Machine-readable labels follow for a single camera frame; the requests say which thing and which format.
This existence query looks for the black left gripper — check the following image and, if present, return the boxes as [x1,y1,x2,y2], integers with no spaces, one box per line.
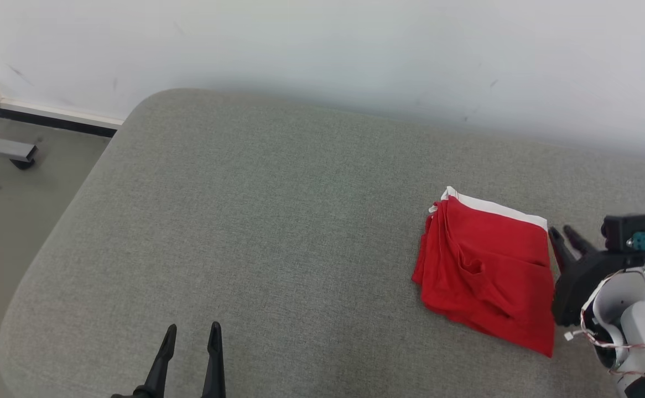
[111,322,226,398]

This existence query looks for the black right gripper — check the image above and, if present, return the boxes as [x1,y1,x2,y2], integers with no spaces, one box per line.
[548,225,645,327]

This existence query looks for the grey furniture leg with castor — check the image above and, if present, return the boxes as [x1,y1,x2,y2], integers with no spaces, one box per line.
[0,127,39,170]

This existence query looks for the black and white baseboard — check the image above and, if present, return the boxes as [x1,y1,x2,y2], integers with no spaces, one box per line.
[0,98,124,138]

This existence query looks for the grey fabric sofa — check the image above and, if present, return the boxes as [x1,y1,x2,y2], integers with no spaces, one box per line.
[0,88,645,398]

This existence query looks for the red shorts with white stripes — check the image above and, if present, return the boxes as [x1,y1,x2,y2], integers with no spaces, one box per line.
[412,186,557,359]

